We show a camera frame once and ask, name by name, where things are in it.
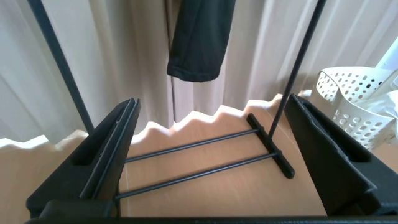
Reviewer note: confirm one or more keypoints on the black clothes rack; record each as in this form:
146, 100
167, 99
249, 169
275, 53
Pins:
270, 143

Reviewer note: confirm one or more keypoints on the black shorts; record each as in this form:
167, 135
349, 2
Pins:
199, 40

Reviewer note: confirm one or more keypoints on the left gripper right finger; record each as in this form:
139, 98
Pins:
348, 180

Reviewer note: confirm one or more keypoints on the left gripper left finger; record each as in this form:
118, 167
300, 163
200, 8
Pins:
93, 174

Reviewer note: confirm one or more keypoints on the beige curtain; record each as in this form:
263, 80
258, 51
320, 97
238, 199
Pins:
109, 62

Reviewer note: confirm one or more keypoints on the white laundry basket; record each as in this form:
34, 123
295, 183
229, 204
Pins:
357, 124

